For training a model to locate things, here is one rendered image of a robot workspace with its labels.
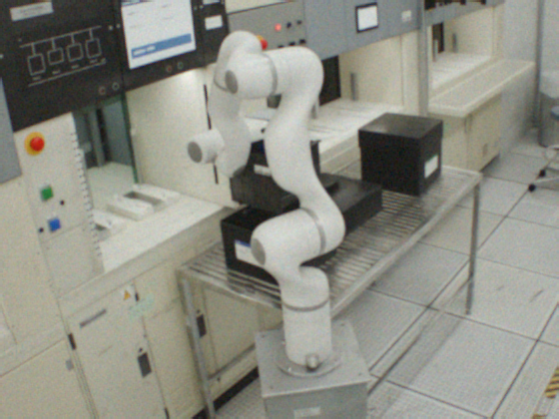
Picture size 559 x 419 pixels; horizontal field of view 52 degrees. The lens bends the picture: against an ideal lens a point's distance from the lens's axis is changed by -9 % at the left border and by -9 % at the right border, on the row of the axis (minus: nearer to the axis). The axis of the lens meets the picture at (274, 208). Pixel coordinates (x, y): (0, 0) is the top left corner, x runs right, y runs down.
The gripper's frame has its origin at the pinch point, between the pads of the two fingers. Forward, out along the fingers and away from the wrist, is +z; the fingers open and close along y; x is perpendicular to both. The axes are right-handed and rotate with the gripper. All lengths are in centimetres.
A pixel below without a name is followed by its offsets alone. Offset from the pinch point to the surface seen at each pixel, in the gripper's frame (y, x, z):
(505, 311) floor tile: 42, -125, 116
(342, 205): 5.1, -39.0, 28.5
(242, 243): -3.9, -37.3, -14.5
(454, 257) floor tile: -5, -125, 152
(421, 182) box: 15, -44, 72
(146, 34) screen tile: -29.2, 31.4, -20.5
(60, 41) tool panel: -28, 36, -51
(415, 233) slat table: 30, -49, 39
